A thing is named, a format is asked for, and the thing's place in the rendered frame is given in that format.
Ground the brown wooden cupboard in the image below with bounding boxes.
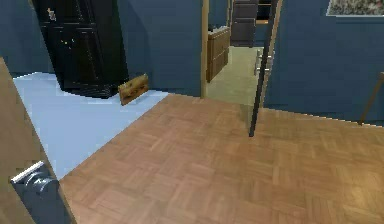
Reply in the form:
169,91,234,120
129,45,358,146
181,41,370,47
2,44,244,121
205,26,232,84

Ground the black open room door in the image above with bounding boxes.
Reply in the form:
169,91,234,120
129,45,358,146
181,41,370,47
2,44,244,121
248,0,280,138

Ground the dark grey chest of drawers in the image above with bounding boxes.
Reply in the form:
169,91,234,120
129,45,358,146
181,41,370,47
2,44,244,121
230,0,260,48

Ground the brown wooden room door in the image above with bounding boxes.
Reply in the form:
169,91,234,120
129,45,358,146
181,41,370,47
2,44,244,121
0,57,77,224

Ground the silver door handle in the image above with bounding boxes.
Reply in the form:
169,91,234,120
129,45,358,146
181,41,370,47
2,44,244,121
254,48,275,80

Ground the grey round door handle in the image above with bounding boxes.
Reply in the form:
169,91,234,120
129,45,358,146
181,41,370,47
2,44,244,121
10,161,74,224

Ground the framed wall picture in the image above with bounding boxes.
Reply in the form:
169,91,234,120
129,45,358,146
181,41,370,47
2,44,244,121
325,0,384,18

